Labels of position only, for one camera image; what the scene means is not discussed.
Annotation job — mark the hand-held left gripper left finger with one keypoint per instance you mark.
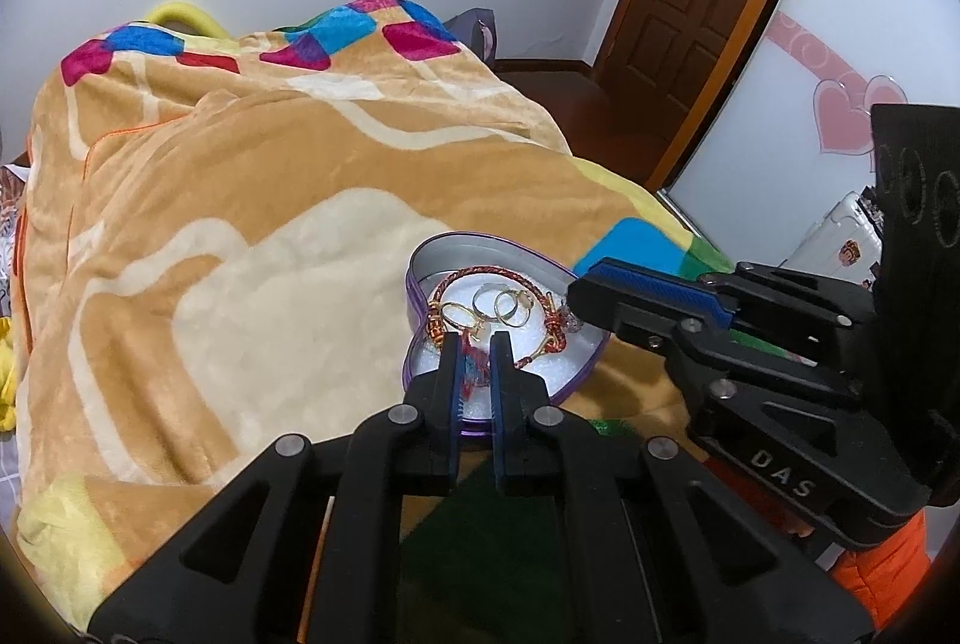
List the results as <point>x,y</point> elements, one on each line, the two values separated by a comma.
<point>451,404</point>

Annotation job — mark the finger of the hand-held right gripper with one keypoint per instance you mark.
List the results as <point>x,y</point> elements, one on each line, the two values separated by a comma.
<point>637,322</point>
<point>660,288</point>

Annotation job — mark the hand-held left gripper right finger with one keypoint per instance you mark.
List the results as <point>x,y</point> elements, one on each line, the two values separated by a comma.
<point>498,404</point>

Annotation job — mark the small silver jewelry piece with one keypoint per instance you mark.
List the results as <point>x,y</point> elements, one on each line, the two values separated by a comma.
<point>574,320</point>

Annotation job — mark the purple heart-shaped tin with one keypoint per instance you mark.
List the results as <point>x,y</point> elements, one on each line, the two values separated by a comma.
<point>442,250</point>

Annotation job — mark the person's right forearm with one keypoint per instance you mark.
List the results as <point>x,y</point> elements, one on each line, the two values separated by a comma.
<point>877,573</point>

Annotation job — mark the white stickered suitcase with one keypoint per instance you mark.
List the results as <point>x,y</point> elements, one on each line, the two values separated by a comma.
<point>832,239</point>

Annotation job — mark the pink heart decal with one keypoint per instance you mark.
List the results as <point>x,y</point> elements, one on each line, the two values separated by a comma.
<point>840,115</point>

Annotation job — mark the colourful patchwork fleece blanket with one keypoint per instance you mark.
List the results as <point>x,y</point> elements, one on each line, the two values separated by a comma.
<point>225,202</point>

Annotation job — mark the grey bag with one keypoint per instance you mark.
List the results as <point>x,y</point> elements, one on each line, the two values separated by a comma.
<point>472,29</point>

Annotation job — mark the white sliding wardrobe door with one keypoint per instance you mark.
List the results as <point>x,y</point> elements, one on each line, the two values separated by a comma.
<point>840,14</point>

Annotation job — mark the yellow cloth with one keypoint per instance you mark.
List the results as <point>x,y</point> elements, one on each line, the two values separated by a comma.
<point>6,382</point>

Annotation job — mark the yellow foam tube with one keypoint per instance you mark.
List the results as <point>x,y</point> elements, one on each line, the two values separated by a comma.
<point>187,11</point>

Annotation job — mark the striped patterned cloth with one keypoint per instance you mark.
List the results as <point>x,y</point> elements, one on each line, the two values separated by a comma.
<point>9,217</point>

